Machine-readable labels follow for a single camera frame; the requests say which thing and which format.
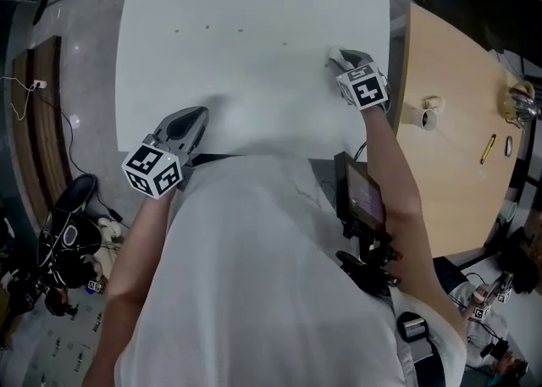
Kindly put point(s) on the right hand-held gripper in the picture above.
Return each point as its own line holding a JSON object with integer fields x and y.
{"x": 366, "y": 89}

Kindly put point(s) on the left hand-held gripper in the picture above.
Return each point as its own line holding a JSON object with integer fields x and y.
{"x": 152, "y": 169}

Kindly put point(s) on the white cloth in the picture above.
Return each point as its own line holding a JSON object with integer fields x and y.
{"x": 336, "y": 55}

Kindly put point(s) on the white paper wad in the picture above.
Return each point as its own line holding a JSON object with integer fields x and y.
{"x": 434, "y": 102}

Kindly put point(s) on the person's right forearm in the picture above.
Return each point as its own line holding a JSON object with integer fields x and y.
{"x": 385, "y": 156}

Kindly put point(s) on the person's left forearm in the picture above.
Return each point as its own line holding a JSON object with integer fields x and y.
{"x": 139, "y": 241}

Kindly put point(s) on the white table top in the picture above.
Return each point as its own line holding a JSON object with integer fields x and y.
{"x": 254, "y": 93}

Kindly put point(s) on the beige clog shoe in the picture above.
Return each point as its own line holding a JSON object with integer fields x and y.
{"x": 112, "y": 230}
{"x": 103, "y": 221}

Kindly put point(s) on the small black monitor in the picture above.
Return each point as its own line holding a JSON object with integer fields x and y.
{"x": 360, "y": 195}

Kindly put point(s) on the beige wooden table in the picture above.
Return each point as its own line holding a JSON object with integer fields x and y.
{"x": 457, "y": 144}

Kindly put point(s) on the brown wooden bench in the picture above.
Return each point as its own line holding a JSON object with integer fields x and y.
{"x": 40, "y": 131}

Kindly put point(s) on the white charger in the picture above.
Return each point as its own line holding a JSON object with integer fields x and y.
{"x": 40, "y": 84}

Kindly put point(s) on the black backpack rig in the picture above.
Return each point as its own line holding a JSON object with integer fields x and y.
{"x": 72, "y": 228}

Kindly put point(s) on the yellow pen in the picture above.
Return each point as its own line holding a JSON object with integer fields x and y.
{"x": 488, "y": 149}

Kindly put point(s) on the person's white shirt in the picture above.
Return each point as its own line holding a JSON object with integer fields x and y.
{"x": 262, "y": 283}

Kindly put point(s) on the grey computer mouse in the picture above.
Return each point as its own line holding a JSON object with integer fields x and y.
{"x": 509, "y": 146}

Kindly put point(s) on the black chest-mounted device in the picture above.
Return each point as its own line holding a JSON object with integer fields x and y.
{"x": 368, "y": 267}

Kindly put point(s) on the grey harness buckle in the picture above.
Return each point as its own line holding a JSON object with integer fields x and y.
{"x": 413, "y": 326}

